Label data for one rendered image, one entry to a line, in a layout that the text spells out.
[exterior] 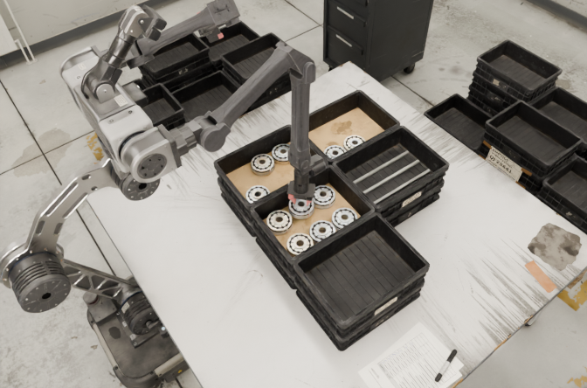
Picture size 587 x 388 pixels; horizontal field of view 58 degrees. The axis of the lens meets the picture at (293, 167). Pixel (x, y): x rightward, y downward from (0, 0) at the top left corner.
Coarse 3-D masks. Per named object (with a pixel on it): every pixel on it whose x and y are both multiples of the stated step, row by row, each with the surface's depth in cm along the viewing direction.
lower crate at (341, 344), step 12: (300, 288) 194; (420, 288) 199; (300, 300) 203; (408, 300) 200; (312, 312) 199; (384, 312) 188; (396, 312) 198; (324, 324) 191; (372, 324) 191; (336, 336) 183; (348, 336) 182; (360, 336) 192; (336, 348) 190
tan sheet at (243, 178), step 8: (240, 168) 233; (248, 168) 233; (280, 168) 232; (288, 168) 232; (232, 176) 230; (240, 176) 230; (248, 176) 230; (256, 176) 230; (264, 176) 230; (272, 176) 229; (280, 176) 229; (288, 176) 229; (240, 184) 227; (248, 184) 227; (256, 184) 226; (264, 184) 226; (272, 184) 226; (280, 184) 226; (240, 192) 224
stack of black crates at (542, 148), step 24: (504, 120) 292; (528, 120) 292; (552, 120) 280; (480, 144) 293; (504, 144) 278; (528, 144) 283; (552, 144) 283; (576, 144) 270; (528, 168) 272; (552, 168) 269
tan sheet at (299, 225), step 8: (328, 184) 225; (336, 192) 222; (336, 200) 220; (344, 200) 219; (328, 208) 217; (336, 208) 217; (352, 208) 217; (312, 216) 215; (320, 216) 215; (328, 216) 214; (360, 216) 214; (296, 224) 212; (304, 224) 212; (312, 224) 212; (288, 232) 210; (296, 232) 210; (304, 232) 209; (280, 240) 207
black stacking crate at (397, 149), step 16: (384, 144) 233; (400, 144) 240; (416, 144) 230; (352, 160) 226; (368, 160) 234; (384, 160) 234; (400, 160) 233; (416, 160) 233; (432, 160) 225; (352, 176) 228; (384, 176) 228; (400, 176) 227; (416, 176) 227; (368, 192) 222; (384, 192) 222; (416, 192) 216; (400, 208) 216
